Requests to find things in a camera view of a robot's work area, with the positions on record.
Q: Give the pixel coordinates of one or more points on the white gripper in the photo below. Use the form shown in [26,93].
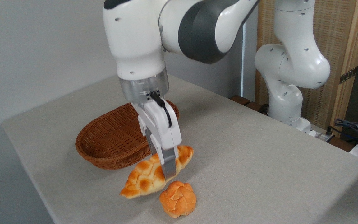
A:
[160,127]

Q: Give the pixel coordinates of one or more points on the long braided bread loaf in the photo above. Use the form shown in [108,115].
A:
[141,180]

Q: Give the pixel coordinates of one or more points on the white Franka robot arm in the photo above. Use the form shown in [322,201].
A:
[135,37]

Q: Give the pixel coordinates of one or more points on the black knob beside robot base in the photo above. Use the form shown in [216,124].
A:
[263,108]

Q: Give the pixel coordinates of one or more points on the brown wicker oval basket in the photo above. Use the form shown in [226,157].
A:
[110,143]

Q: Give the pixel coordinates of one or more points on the round orange bread roll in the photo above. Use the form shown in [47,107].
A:
[178,200]

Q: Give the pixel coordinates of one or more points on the brown wooden block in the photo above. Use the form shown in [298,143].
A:
[240,100]

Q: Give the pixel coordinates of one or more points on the metal screen hinge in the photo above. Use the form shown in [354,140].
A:
[348,75]

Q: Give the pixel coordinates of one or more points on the woven wooden folding screen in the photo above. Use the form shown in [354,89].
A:
[334,37]

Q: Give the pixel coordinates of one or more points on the white vertical frame post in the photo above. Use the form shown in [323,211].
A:
[249,77]

